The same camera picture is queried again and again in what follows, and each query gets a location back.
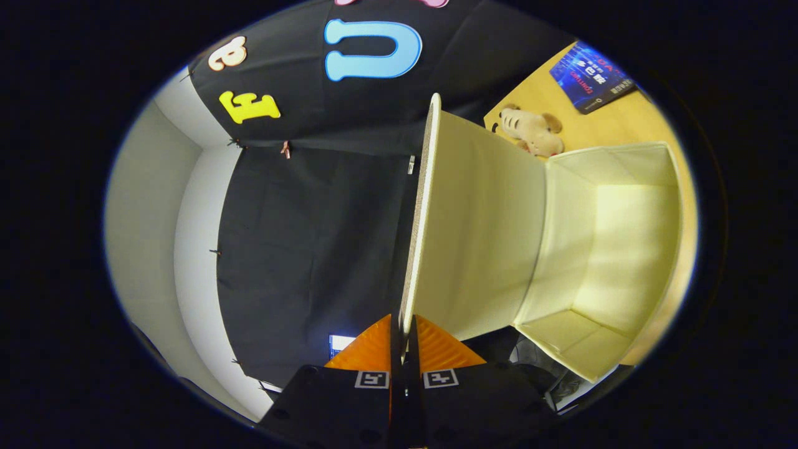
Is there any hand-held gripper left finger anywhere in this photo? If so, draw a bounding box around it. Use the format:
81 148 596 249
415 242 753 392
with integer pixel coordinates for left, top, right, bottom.
259 315 403 449

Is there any beige fabric storage box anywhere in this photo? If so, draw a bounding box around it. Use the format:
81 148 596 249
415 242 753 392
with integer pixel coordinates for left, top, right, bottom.
399 94 685 384

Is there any black backdrop cloth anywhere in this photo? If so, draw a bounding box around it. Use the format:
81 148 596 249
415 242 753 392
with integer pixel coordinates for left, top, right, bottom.
187 0 577 390

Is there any tan plush dog toy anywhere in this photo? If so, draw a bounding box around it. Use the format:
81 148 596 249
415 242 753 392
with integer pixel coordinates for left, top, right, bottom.
499 105 565 158

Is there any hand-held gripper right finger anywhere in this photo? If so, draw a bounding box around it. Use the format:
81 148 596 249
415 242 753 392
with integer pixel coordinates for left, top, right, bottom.
408 315 555 449

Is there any dark blue book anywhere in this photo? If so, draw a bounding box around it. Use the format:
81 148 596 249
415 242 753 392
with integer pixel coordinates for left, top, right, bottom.
550 41 638 115

